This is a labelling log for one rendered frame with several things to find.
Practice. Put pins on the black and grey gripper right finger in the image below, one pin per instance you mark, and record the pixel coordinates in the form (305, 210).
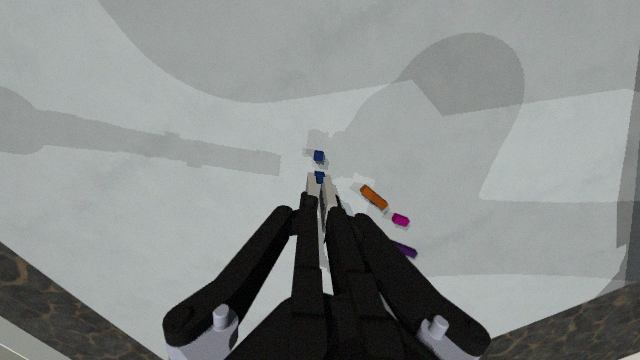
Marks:
(442, 327)

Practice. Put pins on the orange rod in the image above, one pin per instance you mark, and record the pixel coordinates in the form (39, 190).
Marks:
(374, 197)

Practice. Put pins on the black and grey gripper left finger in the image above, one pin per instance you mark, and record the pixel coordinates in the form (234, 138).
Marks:
(204, 326)

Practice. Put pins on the dark purple rod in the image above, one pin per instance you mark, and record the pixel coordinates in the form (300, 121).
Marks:
(408, 251)

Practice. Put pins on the short magenta rod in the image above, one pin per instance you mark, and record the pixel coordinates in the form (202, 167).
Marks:
(399, 219)

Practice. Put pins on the small dark blue cube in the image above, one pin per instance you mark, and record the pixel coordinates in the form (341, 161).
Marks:
(318, 155)
(319, 177)

